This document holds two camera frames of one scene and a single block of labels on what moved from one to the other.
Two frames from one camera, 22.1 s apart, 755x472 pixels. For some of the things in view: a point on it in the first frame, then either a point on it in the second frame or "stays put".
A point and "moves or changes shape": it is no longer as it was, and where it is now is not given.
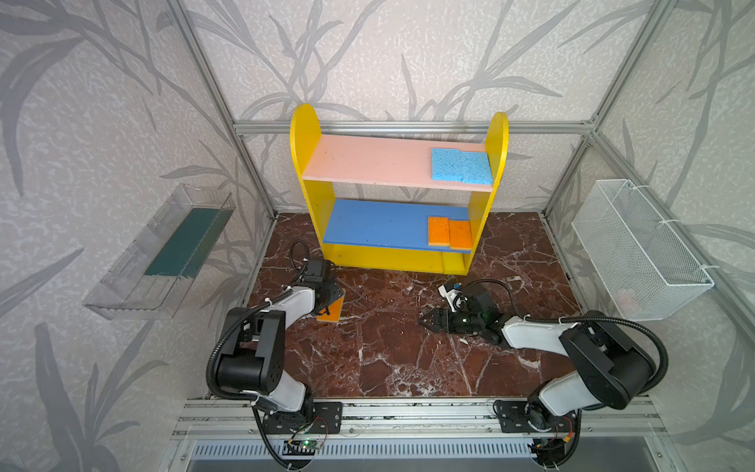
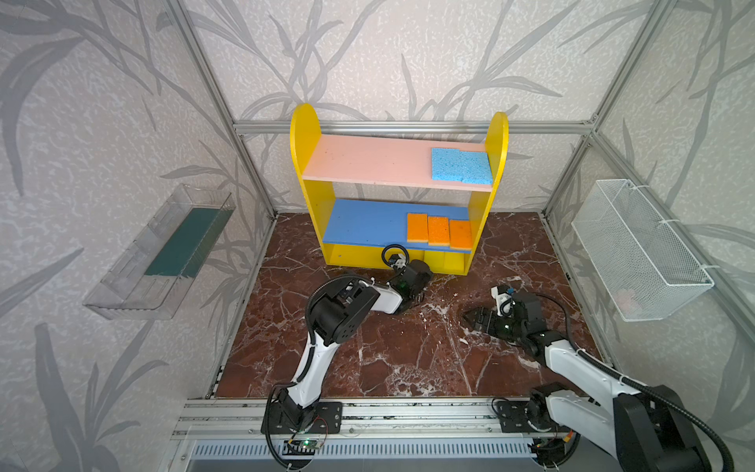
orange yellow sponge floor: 438,231 stays put
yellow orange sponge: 460,235 stays put
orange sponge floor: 334,310 moves or changes shape
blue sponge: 476,168 stays put
